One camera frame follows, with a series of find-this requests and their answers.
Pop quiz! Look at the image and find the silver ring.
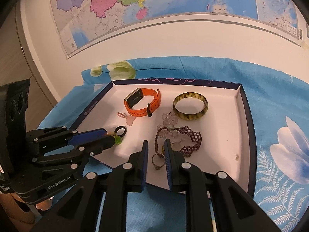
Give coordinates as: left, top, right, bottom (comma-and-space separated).
151, 153, 167, 171

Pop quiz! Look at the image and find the pink hair clip charm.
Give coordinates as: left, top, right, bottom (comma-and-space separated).
117, 112, 136, 126

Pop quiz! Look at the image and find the tortoiseshell bangle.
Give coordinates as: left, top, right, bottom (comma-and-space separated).
172, 92, 208, 120

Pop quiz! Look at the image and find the left forearm orange sleeve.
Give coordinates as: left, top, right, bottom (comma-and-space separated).
1, 193, 35, 227

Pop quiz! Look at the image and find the left hand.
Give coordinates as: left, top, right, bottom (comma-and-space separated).
36, 196, 53, 211

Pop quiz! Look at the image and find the grey wardrobe door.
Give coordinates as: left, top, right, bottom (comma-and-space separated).
1, 2, 57, 131

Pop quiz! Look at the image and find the dark blue shallow box tray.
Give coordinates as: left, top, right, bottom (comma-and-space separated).
72, 78, 257, 195

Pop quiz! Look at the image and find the blue floral bed sheet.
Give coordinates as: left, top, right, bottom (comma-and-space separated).
40, 56, 308, 231

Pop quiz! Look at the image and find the colourful wall map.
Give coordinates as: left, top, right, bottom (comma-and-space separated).
50, 0, 308, 57

